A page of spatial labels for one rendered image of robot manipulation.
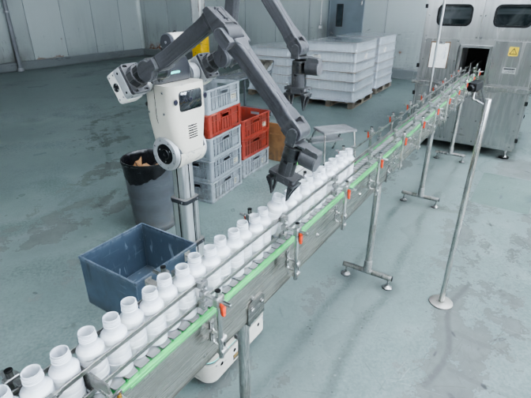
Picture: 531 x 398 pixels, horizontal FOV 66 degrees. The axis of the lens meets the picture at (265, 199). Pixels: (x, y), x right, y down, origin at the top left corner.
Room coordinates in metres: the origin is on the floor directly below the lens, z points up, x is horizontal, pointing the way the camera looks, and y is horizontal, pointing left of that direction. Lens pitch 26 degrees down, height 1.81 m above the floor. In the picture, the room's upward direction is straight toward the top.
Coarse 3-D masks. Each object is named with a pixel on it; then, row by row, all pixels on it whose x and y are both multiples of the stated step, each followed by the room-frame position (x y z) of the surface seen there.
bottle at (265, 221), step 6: (258, 210) 1.27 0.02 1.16; (264, 210) 1.29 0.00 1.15; (264, 216) 1.26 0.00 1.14; (264, 222) 1.25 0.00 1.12; (270, 222) 1.27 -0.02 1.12; (264, 228) 1.25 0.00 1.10; (270, 228) 1.27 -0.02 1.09; (264, 234) 1.25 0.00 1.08; (270, 234) 1.27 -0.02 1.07; (264, 240) 1.25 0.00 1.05; (270, 240) 1.27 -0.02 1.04; (270, 246) 1.27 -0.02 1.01; (264, 252) 1.25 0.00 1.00
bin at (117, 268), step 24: (120, 240) 1.46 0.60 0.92; (144, 240) 1.56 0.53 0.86; (168, 240) 1.47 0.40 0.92; (96, 264) 1.25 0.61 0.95; (120, 264) 1.44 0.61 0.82; (144, 264) 1.54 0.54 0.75; (168, 264) 1.27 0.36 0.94; (96, 288) 1.26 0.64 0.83; (120, 288) 1.18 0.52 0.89; (120, 312) 1.20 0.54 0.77
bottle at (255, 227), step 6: (252, 216) 1.24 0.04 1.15; (258, 216) 1.22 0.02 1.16; (252, 222) 1.21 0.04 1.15; (258, 222) 1.21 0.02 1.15; (252, 228) 1.20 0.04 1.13; (258, 228) 1.21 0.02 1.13; (252, 234) 1.20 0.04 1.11; (258, 240) 1.20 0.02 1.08; (252, 246) 1.20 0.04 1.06; (258, 246) 1.20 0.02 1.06; (252, 252) 1.20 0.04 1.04; (258, 258) 1.20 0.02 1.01
